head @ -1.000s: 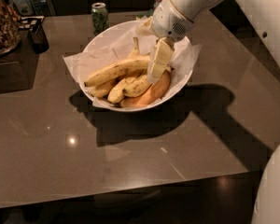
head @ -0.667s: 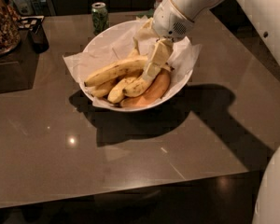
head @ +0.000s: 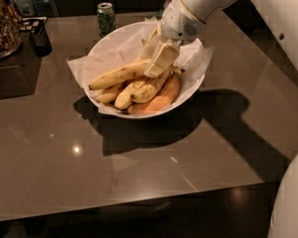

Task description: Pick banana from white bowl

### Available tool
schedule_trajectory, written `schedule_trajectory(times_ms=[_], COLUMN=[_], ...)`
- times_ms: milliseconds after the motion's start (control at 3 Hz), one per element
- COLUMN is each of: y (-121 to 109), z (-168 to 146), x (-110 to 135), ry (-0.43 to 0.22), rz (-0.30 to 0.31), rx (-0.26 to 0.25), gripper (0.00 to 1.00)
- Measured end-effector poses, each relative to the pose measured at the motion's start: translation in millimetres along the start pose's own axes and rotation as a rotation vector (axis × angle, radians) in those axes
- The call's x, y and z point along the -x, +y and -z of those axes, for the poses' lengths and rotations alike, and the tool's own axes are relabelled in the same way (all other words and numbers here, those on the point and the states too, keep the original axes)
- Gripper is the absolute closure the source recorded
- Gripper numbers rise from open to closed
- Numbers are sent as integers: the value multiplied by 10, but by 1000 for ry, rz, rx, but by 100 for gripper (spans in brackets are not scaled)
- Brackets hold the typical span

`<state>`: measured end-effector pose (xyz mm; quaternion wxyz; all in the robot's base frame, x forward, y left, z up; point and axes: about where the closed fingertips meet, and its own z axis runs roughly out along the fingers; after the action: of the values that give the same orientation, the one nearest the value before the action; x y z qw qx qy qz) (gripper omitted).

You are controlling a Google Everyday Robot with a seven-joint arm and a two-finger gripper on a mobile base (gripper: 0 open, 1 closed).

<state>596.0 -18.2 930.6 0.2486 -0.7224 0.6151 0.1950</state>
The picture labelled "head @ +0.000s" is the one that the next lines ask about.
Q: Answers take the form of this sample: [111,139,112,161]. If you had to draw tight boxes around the glass snack jar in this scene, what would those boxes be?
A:
[0,0,22,59]

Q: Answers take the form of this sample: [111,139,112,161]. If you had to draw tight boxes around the small left yellow banana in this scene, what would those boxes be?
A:
[96,83,124,104]

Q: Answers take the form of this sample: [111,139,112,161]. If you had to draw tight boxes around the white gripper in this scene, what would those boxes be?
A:
[137,0,206,77]

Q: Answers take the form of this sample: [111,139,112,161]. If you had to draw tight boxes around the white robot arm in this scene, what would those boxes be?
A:
[159,0,298,72]

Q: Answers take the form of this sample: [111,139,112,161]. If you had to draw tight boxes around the orange mango fruit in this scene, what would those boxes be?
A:
[127,74,181,115]

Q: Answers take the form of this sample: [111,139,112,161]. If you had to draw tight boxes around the white paper liner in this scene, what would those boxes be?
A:
[67,17,217,117]

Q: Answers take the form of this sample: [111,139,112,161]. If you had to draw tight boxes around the green soda can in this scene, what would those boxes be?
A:
[97,2,116,38]

